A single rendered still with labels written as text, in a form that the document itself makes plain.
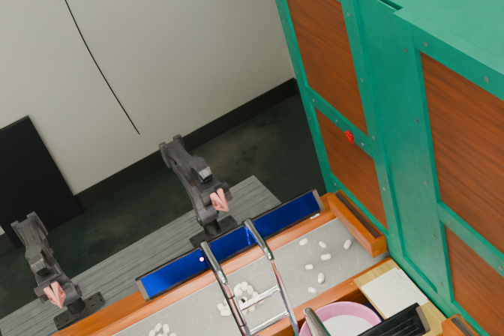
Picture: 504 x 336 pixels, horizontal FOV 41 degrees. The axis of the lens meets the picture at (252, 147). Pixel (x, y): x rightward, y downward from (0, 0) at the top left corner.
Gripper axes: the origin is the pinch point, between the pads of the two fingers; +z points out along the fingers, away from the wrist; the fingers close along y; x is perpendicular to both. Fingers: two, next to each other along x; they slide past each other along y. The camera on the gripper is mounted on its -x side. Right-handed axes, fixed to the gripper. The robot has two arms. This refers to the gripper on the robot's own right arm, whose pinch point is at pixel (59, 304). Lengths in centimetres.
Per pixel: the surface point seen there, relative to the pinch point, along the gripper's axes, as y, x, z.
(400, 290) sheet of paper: 93, 29, 43
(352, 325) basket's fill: 75, 34, 41
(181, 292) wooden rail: 35.4, 32.0, -9.2
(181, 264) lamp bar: 37.1, -2.4, 14.7
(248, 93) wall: 147, 92, -195
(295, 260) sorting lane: 75, 33, 5
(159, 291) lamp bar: 27.6, 1.2, 16.2
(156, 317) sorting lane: 23.5, 33.4, -6.6
